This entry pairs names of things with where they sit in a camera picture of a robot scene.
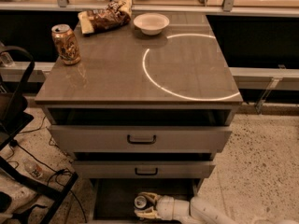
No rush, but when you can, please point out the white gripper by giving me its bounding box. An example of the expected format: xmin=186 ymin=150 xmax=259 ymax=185
xmin=135 ymin=192 xmax=190 ymax=220

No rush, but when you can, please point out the blue pepsi can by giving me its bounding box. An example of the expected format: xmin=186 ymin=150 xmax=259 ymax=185
xmin=134 ymin=195 xmax=150 ymax=210

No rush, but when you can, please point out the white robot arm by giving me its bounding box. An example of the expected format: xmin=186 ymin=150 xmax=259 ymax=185
xmin=134 ymin=192 xmax=238 ymax=224

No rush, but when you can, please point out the bottom open drawer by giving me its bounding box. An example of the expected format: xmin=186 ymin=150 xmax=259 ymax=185
xmin=89 ymin=178 xmax=197 ymax=224

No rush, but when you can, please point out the middle grey drawer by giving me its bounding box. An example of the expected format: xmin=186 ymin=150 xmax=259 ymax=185
xmin=72 ymin=161 xmax=215 ymax=178

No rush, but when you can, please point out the grey drawer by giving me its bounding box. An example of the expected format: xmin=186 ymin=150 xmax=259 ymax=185
xmin=50 ymin=125 xmax=232 ymax=153
xmin=72 ymin=161 xmax=215 ymax=178

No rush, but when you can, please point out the grey drawer cabinet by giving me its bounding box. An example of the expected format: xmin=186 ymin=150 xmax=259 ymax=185
xmin=35 ymin=10 xmax=244 ymax=224

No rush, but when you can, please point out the top grey drawer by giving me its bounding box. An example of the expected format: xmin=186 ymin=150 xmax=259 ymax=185
xmin=50 ymin=125 xmax=232 ymax=153

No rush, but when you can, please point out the orange soda can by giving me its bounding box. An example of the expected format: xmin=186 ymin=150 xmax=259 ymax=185
xmin=51 ymin=24 xmax=80 ymax=65

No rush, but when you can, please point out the clear plastic water bottle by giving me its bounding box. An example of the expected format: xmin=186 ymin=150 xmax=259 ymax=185
xmin=22 ymin=159 xmax=43 ymax=179

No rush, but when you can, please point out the white bowl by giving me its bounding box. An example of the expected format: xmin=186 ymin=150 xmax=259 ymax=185
xmin=134 ymin=13 xmax=170 ymax=35

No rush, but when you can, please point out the brown chip bag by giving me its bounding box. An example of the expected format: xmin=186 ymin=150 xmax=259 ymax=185
xmin=78 ymin=0 xmax=132 ymax=35

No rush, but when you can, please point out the black folding chair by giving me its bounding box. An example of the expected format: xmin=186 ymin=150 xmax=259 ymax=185
xmin=0 ymin=46 xmax=79 ymax=224

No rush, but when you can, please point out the black floor cable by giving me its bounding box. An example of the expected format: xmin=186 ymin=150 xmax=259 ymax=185
xmin=8 ymin=115 xmax=88 ymax=224

